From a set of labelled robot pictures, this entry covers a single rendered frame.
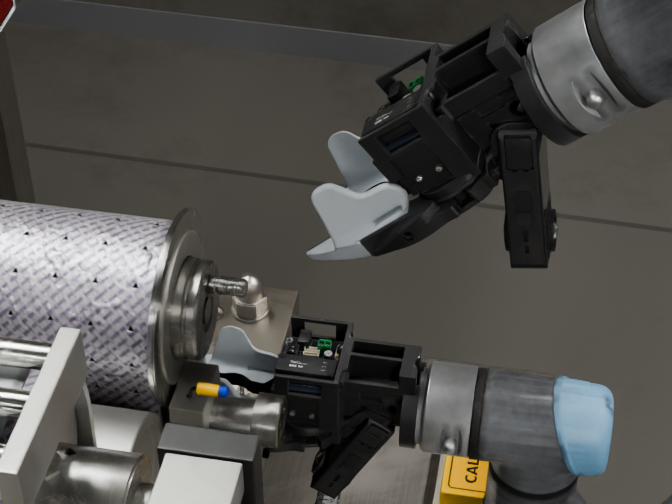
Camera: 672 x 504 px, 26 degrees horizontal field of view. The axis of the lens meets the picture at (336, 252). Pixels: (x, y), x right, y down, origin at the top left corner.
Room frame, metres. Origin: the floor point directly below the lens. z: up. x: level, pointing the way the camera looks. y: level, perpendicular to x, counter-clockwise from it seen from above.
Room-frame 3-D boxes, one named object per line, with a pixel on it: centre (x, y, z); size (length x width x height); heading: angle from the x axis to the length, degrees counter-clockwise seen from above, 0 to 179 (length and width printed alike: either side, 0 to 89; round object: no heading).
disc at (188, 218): (0.77, 0.12, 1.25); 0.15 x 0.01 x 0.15; 170
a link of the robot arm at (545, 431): (0.78, -0.17, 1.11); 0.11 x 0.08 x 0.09; 80
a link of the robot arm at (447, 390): (0.80, -0.09, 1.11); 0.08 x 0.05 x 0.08; 170
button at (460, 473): (0.89, -0.14, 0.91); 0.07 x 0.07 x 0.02; 80
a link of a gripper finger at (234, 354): (0.86, 0.09, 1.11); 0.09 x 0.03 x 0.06; 71
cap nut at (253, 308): (1.00, 0.08, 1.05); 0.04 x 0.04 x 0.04
